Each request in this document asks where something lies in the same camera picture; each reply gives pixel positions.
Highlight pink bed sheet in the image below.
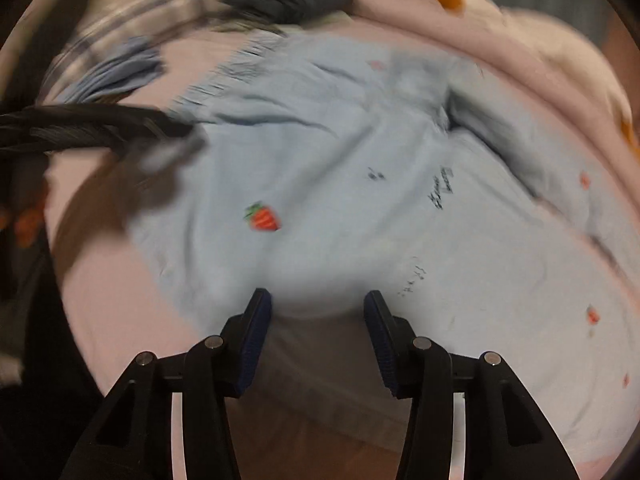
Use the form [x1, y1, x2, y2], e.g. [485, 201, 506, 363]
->
[41, 29, 281, 480]

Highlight blue-grey folded garment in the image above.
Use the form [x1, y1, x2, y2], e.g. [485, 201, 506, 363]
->
[53, 37, 165, 104]

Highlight white goose plush toy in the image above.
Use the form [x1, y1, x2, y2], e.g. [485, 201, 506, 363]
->
[437, 0, 639, 155]

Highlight plaid shirt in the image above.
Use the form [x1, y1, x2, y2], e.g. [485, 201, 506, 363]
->
[38, 0, 220, 103]

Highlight light blue denim pants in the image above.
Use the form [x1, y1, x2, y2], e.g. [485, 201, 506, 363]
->
[126, 35, 639, 463]

